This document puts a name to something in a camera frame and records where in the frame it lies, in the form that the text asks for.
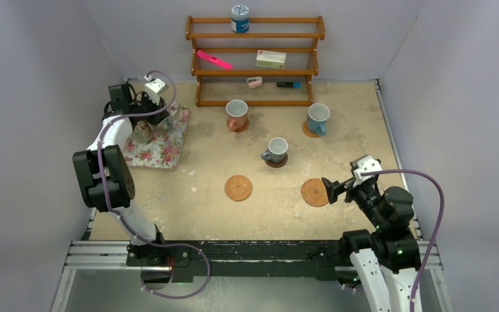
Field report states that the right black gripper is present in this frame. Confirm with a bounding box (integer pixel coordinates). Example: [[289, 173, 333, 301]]
[[321, 175, 387, 228]]

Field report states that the small grey mug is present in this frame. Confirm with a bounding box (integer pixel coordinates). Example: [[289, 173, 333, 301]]
[[261, 137, 288, 164]]

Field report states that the blue mug white inside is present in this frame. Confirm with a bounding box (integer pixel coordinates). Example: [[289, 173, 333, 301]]
[[306, 103, 331, 137]]

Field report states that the brown orange mug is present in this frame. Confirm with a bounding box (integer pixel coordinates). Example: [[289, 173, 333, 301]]
[[225, 99, 248, 119]]

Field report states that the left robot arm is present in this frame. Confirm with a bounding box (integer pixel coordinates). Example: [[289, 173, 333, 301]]
[[72, 79, 168, 266]]

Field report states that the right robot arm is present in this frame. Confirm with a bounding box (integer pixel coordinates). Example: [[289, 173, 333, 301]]
[[322, 175, 423, 311]]

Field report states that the woven rattan coaster right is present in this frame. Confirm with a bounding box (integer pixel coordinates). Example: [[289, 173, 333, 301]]
[[301, 178, 329, 207]]

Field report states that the woven rattan coaster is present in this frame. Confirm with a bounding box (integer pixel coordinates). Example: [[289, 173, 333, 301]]
[[301, 178, 329, 207], [224, 175, 253, 202]]

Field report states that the light wooden coaster right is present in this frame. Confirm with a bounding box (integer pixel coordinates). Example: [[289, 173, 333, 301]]
[[301, 121, 320, 138]]

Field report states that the light wooden coaster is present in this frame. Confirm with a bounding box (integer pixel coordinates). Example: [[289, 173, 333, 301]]
[[226, 116, 250, 133], [301, 121, 320, 138]]

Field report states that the dark brown wooden coaster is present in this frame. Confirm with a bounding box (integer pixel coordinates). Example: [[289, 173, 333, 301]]
[[265, 155, 288, 168]]

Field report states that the woven rattan coaster left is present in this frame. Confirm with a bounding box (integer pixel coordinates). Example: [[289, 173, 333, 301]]
[[224, 175, 253, 202]]

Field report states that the light wooden coaster left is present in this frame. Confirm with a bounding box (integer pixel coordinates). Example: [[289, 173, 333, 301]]
[[226, 116, 250, 133]]

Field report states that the beige floral mug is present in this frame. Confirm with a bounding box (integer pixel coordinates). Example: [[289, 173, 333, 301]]
[[133, 120, 153, 143]]

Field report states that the floral serving tray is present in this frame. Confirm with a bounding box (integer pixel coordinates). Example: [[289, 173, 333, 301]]
[[123, 106, 190, 169]]

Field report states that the pink marker pen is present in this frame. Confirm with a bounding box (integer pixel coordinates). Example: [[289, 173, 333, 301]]
[[196, 50, 232, 70]]

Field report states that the pink tape dispenser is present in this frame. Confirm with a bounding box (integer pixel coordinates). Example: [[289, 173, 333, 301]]
[[246, 76, 262, 89]]

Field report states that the black blue marker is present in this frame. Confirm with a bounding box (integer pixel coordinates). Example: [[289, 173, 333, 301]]
[[276, 81, 302, 88]]

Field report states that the blue-lidded white jar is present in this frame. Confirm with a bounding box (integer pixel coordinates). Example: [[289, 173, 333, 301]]
[[231, 5, 250, 33]]

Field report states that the green white small box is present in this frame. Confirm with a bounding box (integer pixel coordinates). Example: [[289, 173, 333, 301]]
[[255, 50, 287, 70]]

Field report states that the wooden three-tier shelf rack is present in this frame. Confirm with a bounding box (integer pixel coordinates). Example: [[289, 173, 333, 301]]
[[185, 16, 326, 107]]

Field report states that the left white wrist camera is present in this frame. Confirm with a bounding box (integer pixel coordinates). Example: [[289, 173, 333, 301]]
[[144, 74, 168, 105]]

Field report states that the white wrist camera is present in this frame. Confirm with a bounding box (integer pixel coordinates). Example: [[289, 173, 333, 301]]
[[144, 74, 168, 105], [350, 155, 382, 187]]

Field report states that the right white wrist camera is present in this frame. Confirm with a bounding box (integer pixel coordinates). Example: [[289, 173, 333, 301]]
[[350, 155, 382, 187]]

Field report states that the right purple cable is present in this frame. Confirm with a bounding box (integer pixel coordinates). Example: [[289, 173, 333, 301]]
[[361, 168, 446, 312]]

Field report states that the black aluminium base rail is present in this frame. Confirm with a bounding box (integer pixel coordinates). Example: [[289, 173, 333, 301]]
[[63, 239, 444, 285]]

